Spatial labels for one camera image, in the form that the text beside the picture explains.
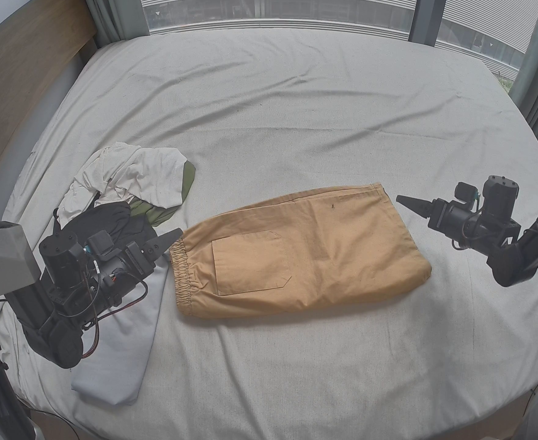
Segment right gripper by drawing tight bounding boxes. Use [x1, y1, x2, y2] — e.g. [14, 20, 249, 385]
[427, 198, 483, 247]

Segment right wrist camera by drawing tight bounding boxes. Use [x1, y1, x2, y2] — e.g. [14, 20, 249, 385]
[454, 182, 481, 210]

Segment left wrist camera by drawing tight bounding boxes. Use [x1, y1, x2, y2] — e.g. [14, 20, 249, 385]
[87, 231, 115, 260]

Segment green garment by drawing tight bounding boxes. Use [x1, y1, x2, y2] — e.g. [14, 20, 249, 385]
[128, 161, 197, 229]

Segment pale grey garment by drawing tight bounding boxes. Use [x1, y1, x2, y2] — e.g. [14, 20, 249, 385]
[71, 260, 171, 407]

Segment bed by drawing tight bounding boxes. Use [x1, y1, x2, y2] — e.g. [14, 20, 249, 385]
[0, 0, 538, 440]

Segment white garment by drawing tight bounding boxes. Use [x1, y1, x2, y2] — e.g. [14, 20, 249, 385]
[63, 141, 188, 224]

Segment tan shorts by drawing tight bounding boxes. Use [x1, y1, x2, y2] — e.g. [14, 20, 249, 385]
[168, 182, 432, 321]

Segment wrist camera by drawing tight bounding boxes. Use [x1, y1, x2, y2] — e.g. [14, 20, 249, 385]
[454, 182, 481, 210]
[87, 231, 115, 260]

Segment black garment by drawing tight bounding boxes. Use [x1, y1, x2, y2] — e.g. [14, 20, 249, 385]
[51, 201, 159, 258]

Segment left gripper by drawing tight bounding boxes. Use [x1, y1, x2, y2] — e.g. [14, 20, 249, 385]
[96, 241, 160, 299]

